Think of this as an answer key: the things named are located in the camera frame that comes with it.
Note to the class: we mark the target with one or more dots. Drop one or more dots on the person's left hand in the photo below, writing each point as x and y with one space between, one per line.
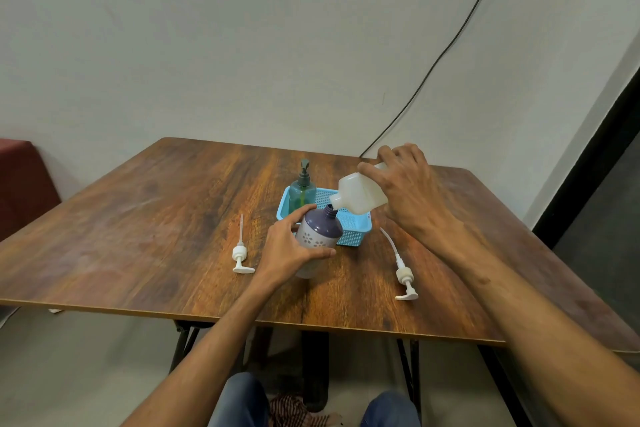
285 251

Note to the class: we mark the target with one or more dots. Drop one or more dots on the person's right hand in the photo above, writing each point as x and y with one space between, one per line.
412 191

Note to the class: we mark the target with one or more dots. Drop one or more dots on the small navy white floral bottle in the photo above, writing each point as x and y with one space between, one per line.
320 231

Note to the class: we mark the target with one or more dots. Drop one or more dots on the small white pump cap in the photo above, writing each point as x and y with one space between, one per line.
240 254

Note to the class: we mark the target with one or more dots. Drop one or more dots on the large translucent bottle yellow liquid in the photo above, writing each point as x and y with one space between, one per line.
360 191

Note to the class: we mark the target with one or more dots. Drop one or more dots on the small green plastic bottle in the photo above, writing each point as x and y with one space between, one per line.
302 196

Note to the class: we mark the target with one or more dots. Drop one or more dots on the blue plastic basket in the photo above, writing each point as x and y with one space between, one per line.
357 231

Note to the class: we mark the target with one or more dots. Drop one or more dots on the green pump cap yellow tube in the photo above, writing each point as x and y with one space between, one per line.
304 174

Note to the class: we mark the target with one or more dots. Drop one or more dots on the large white pump cap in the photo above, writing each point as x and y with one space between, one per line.
404 274

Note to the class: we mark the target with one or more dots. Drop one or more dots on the person's right forearm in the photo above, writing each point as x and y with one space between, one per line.
540 336

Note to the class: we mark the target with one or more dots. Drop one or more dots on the person's left forearm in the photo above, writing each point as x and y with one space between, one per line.
200 361

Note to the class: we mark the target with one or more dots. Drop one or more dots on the person's left leg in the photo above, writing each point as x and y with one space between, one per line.
240 404

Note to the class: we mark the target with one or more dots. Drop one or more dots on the person's leg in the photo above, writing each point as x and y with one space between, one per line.
240 404
390 411

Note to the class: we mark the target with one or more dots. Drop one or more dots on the person's right leg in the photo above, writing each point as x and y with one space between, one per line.
390 411

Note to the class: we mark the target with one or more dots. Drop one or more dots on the black metal table leg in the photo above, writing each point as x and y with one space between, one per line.
182 341
410 374

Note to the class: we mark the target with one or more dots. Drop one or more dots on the brown checkered cloth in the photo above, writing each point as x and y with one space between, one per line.
295 411

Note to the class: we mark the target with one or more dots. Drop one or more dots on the dark red sofa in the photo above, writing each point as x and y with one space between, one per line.
22 186

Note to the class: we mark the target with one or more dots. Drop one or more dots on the white flat board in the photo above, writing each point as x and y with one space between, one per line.
7 315

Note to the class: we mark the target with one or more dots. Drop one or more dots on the black table support post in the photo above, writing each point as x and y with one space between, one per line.
315 369

